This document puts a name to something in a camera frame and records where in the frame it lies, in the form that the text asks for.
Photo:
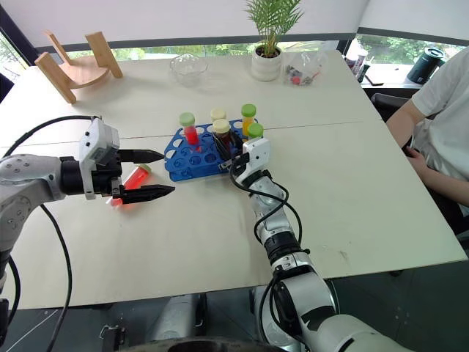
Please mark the clear glass bowl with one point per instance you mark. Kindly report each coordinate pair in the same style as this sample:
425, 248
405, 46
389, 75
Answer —
188, 69

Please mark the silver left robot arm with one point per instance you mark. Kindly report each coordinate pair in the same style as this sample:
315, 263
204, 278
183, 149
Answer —
22, 172

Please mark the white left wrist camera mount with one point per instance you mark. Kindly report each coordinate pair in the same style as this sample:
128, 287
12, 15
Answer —
96, 141

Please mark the red tube green cap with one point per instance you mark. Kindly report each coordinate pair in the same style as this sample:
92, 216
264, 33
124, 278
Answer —
191, 133
135, 177

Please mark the metal latch bracket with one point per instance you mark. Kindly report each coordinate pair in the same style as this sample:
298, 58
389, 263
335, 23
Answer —
111, 335

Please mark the white and red bottle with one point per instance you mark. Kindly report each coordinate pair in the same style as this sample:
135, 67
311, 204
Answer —
357, 58

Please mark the person in white shirt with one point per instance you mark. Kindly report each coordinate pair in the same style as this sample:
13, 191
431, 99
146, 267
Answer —
450, 110

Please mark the yellow tube green cap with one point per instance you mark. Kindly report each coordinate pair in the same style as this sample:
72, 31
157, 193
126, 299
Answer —
248, 119

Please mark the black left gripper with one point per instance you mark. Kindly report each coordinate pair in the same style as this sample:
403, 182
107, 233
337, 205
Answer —
108, 179

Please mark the curved wooden stand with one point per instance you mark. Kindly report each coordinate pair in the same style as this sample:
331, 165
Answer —
82, 75

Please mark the cream capped test tube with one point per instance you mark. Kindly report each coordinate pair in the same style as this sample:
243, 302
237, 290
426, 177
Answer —
218, 114

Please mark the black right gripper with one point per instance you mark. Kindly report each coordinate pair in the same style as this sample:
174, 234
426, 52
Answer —
238, 163

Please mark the person's hand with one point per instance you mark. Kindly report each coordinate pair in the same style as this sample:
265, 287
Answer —
416, 159

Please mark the short green capped tube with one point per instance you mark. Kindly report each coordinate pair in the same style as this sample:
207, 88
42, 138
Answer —
255, 130

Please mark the dark brown tube cream cap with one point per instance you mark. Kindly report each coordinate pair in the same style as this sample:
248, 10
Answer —
222, 132

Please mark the person's bare forearm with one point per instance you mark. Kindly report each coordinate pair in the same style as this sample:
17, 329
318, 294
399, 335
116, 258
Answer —
397, 135

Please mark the clear bag of small parts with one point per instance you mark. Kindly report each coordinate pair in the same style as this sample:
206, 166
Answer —
302, 71

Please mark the blue test tube rack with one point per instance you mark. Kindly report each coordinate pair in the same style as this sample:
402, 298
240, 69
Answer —
190, 173

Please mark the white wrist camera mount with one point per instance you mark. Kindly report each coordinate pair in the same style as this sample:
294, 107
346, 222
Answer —
96, 141
258, 152

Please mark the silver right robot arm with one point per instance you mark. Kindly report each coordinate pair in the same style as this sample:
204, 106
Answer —
311, 293

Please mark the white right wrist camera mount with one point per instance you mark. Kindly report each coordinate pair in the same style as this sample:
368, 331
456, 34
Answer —
258, 152

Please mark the silver robot torso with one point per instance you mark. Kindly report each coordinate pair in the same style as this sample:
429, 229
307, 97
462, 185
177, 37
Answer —
176, 317

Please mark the flat black device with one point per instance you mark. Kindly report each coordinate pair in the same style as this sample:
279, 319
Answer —
374, 80

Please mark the dark green tumbler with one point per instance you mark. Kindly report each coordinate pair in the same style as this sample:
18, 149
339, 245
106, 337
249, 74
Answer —
425, 67

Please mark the green plant in white pot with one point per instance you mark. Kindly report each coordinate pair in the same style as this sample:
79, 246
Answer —
266, 66

